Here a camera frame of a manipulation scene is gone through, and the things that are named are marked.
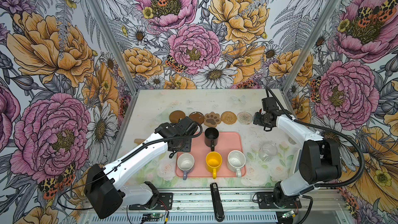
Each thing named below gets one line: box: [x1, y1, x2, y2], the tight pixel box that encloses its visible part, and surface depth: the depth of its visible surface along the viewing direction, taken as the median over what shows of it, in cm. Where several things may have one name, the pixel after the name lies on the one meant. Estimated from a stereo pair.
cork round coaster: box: [220, 110, 237, 125], surface depth 107 cm
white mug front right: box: [226, 149, 247, 178], surface depth 82 cm
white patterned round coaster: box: [236, 111, 253, 125], surface depth 107 cm
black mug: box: [204, 127, 220, 152], surface depth 91 cm
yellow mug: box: [205, 151, 223, 179], surface depth 81 cm
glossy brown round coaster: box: [188, 111, 205, 125], surface depth 108 cm
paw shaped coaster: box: [203, 111, 222, 129], surface depth 107 cm
